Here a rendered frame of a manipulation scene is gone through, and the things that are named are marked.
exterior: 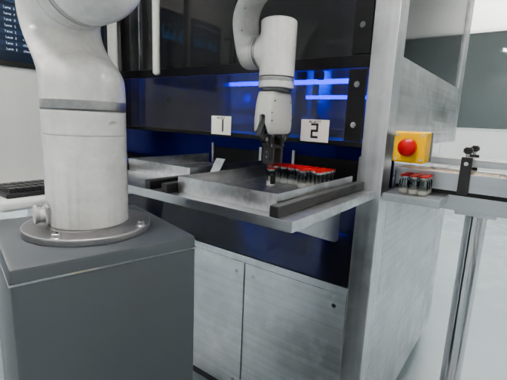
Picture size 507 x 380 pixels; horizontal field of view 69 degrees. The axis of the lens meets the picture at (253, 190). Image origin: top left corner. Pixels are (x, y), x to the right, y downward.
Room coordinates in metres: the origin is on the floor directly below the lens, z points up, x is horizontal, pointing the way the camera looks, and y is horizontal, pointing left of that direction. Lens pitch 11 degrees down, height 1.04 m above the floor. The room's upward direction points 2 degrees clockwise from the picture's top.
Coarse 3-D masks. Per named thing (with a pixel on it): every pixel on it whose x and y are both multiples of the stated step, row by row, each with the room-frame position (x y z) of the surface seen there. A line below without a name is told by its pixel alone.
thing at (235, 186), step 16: (192, 176) 0.82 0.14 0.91; (208, 176) 0.86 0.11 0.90; (224, 176) 0.91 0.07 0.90; (240, 176) 0.96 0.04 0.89; (256, 176) 1.02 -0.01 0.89; (352, 176) 0.91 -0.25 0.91; (192, 192) 0.76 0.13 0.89; (208, 192) 0.74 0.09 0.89; (224, 192) 0.71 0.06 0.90; (240, 192) 0.69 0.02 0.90; (256, 192) 0.67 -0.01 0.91; (272, 192) 0.82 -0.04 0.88; (288, 192) 0.67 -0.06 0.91; (304, 192) 0.72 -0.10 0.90; (256, 208) 0.66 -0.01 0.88
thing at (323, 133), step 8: (304, 120) 1.03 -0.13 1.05; (312, 120) 1.02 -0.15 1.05; (320, 120) 1.00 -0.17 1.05; (328, 120) 0.99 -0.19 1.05; (304, 128) 1.03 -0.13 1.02; (312, 128) 1.02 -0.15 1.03; (320, 128) 1.00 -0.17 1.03; (328, 128) 0.99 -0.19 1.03; (304, 136) 1.03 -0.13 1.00; (320, 136) 1.00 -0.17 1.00
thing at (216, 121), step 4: (212, 116) 1.24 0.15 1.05; (216, 116) 1.23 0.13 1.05; (220, 116) 1.22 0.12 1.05; (224, 116) 1.21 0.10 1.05; (228, 116) 1.20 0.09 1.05; (212, 120) 1.24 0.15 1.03; (216, 120) 1.23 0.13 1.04; (220, 120) 1.22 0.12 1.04; (224, 120) 1.21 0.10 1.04; (228, 120) 1.20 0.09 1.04; (212, 124) 1.24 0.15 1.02; (216, 124) 1.23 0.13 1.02; (220, 124) 1.22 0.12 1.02; (224, 124) 1.21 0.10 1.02; (228, 124) 1.20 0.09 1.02; (212, 128) 1.24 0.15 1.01; (216, 128) 1.23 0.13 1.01; (220, 128) 1.22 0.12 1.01; (224, 128) 1.21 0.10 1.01; (228, 128) 1.20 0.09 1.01; (212, 132) 1.24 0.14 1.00; (216, 132) 1.23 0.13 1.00; (220, 132) 1.22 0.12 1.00; (224, 132) 1.21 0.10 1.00; (228, 132) 1.20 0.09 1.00
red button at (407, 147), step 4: (404, 140) 0.84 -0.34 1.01; (408, 140) 0.84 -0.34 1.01; (412, 140) 0.84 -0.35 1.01; (400, 144) 0.85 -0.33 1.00; (404, 144) 0.84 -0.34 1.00; (408, 144) 0.83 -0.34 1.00; (412, 144) 0.83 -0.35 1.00; (400, 148) 0.84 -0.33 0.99; (404, 148) 0.84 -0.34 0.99; (408, 148) 0.83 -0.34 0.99; (412, 148) 0.83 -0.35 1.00; (416, 148) 0.84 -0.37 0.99; (400, 152) 0.85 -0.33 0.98; (404, 152) 0.84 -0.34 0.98; (408, 152) 0.83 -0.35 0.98; (412, 152) 0.83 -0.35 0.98
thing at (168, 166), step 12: (156, 156) 1.16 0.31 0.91; (168, 156) 1.20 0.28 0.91; (180, 156) 1.24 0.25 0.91; (192, 156) 1.29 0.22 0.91; (204, 156) 1.34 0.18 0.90; (132, 168) 1.07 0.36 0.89; (144, 168) 1.04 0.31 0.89; (156, 168) 1.01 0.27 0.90; (168, 168) 0.98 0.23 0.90; (180, 168) 0.95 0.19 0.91; (192, 168) 0.94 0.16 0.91; (204, 168) 0.97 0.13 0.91; (228, 168) 1.05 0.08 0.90
